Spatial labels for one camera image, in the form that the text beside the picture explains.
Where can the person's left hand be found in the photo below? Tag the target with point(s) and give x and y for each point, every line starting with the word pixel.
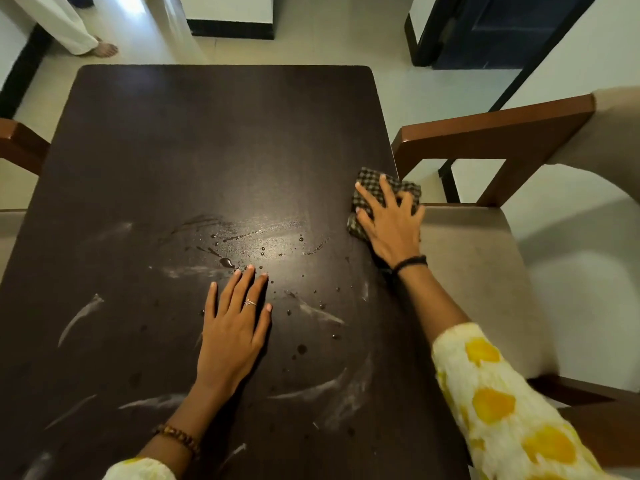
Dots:
pixel 227 349

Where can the person's right hand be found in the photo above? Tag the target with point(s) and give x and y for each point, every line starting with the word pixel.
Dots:
pixel 395 232

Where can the person's left little finger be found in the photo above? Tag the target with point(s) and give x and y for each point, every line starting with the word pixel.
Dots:
pixel 210 304

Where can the person's right little finger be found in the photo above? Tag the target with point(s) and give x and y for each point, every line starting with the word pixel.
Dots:
pixel 419 216

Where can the person's right middle finger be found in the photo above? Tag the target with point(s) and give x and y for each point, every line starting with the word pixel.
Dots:
pixel 389 190

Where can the person's left thumb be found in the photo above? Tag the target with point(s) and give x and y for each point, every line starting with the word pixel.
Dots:
pixel 264 322

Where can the person's right thumb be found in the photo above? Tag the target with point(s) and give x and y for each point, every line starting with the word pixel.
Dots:
pixel 364 222

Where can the person's left middle finger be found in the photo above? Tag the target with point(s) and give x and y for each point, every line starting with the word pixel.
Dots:
pixel 243 292

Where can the checked brown cleaning cloth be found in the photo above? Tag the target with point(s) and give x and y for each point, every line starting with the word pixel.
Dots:
pixel 369 178

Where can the person's right forearm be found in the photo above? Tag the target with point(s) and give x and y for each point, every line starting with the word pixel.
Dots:
pixel 427 299

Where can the person's left forearm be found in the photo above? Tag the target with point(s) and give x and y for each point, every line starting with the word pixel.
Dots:
pixel 185 417

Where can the black wrist band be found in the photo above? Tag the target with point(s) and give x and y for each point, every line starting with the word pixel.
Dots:
pixel 410 262

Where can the wooden armchair with beige cushion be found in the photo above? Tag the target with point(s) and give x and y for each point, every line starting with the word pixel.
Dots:
pixel 20 144
pixel 480 274

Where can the white yellow-spotted left sleeve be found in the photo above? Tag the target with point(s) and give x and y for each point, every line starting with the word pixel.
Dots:
pixel 142 469

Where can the white yellow-spotted sleeve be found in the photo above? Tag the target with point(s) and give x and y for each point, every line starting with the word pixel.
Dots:
pixel 505 414
pixel 142 469

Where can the dark blue door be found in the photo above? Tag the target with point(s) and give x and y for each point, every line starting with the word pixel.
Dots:
pixel 505 29

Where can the white yellow-spotted right sleeve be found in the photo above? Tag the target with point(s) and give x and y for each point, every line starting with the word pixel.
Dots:
pixel 505 414

